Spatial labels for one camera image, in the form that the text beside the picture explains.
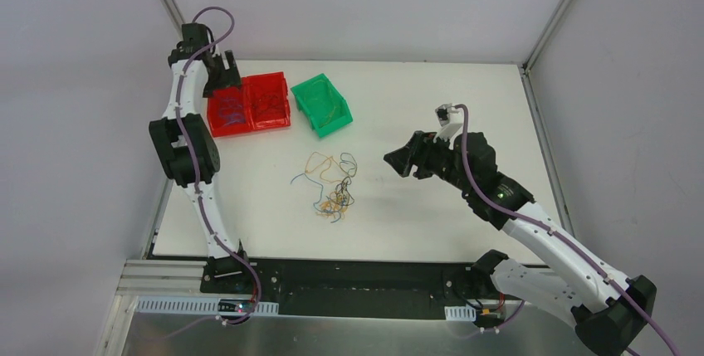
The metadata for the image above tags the red plastic bin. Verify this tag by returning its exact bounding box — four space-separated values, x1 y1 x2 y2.
207 71 291 138

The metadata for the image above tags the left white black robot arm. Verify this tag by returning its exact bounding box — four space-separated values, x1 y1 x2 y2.
149 22 253 294

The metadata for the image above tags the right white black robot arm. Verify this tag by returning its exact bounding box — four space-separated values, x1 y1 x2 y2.
384 131 657 355

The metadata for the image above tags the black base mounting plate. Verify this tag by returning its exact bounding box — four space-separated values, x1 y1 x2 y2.
200 258 500 320

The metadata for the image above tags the blue yellow wire bundle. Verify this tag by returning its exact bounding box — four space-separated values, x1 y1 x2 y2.
290 149 359 224

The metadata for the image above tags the left circuit board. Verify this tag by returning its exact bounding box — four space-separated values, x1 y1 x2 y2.
218 298 257 315

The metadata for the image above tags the right circuit board connector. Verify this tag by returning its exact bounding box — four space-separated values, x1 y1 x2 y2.
475 310 505 329

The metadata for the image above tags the green plastic bin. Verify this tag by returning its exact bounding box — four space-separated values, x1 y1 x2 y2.
291 73 354 139

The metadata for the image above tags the aluminium frame rail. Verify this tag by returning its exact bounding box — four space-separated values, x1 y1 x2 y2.
116 260 205 296

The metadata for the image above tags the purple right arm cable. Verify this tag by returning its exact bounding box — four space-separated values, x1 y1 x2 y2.
453 103 683 356

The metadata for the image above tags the black thin wire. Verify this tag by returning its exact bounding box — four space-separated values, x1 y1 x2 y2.
252 82 288 123

